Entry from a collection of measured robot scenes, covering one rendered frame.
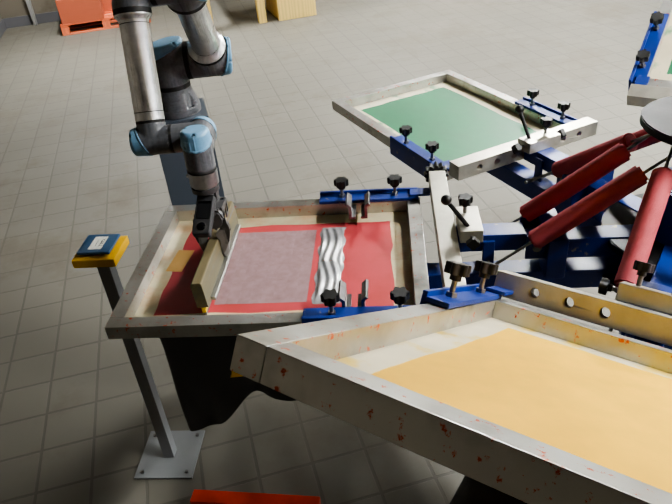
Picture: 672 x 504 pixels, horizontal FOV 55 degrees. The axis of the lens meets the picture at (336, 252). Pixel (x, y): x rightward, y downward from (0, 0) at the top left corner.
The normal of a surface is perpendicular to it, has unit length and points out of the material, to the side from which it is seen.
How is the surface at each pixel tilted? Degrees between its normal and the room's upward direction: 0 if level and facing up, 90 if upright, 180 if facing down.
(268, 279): 0
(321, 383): 58
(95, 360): 0
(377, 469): 0
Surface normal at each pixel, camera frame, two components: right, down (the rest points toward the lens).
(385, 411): -0.50, 0.00
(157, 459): -0.08, -0.83
